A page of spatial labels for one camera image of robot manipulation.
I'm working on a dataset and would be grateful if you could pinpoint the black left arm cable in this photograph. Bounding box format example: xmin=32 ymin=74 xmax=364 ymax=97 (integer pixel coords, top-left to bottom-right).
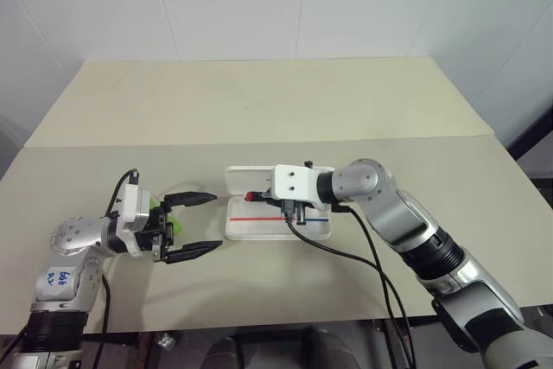
xmin=95 ymin=168 xmax=142 ymax=348

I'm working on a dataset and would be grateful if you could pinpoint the dark rounded shape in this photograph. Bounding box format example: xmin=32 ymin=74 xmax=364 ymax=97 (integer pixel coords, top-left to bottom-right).
xmin=314 ymin=328 xmax=362 ymax=369
xmin=206 ymin=335 xmax=239 ymax=369

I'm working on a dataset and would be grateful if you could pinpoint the white rectangular tray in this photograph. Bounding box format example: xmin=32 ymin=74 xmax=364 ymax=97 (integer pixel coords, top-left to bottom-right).
xmin=223 ymin=164 xmax=336 ymax=242

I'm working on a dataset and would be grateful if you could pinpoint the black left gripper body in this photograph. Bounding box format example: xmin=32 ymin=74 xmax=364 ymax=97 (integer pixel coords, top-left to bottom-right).
xmin=134 ymin=199 xmax=177 ymax=264

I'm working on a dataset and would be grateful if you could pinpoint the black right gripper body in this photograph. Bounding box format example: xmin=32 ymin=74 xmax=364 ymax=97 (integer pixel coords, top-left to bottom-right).
xmin=276 ymin=197 xmax=308 ymax=226

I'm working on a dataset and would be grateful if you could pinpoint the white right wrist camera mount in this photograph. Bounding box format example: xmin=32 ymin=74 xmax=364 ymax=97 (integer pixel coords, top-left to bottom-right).
xmin=273 ymin=163 xmax=334 ymax=211

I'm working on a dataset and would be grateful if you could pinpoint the green marker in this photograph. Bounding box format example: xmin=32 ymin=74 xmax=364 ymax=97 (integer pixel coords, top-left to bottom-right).
xmin=148 ymin=194 xmax=184 ymax=237

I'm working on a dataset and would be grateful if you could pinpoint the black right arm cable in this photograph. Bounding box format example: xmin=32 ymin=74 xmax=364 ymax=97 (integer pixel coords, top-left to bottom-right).
xmin=332 ymin=203 xmax=416 ymax=369

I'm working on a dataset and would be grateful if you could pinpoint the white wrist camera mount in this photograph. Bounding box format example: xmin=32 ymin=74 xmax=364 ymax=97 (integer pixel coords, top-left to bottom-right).
xmin=113 ymin=181 xmax=152 ymax=258
xmin=273 ymin=163 xmax=334 ymax=211

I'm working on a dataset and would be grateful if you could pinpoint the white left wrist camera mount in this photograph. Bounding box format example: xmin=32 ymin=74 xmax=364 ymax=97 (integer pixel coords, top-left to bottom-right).
xmin=113 ymin=181 xmax=152 ymax=258

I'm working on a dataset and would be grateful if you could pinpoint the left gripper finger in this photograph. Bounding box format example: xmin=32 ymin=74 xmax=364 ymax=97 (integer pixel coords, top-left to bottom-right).
xmin=162 ymin=190 xmax=217 ymax=211
xmin=161 ymin=239 xmax=224 ymax=266

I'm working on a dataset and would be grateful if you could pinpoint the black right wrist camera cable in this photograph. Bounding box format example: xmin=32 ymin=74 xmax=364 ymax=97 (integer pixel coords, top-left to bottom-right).
xmin=280 ymin=200 xmax=411 ymax=369

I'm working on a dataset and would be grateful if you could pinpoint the black metal bar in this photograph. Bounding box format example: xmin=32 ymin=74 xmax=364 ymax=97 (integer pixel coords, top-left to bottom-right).
xmin=508 ymin=99 xmax=553 ymax=162

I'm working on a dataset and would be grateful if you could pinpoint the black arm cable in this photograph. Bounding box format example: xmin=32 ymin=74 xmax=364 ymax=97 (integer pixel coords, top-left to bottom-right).
xmin=332 ymin=203 xmax=416 ymax=369
xmin=95 ymin=168 xmax=142 ymax=348

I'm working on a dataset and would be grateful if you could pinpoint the black table frame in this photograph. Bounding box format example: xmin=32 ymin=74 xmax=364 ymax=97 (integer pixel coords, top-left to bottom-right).
xmin=81 ymin=315 xmax=440 ymax=338

